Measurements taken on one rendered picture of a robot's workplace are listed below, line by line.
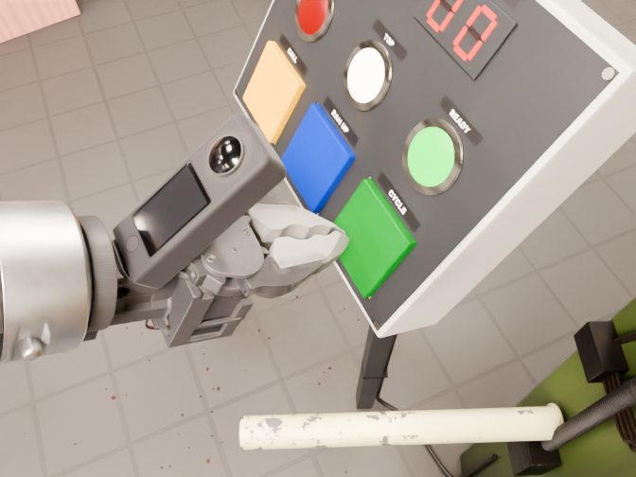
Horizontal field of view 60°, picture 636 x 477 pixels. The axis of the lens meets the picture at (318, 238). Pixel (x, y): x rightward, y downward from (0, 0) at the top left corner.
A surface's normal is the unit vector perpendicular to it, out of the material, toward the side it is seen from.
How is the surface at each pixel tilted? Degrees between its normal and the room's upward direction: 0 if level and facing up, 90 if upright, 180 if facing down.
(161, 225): 32
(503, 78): 60
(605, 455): 90
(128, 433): 0
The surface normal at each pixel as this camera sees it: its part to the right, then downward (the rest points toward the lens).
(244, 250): 0.44, -0.65
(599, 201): 0.00, -0.53
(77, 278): 0.63, -0.04
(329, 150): -0.77, 0.07
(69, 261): 0.59, -0.27
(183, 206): -0.47, -0.25
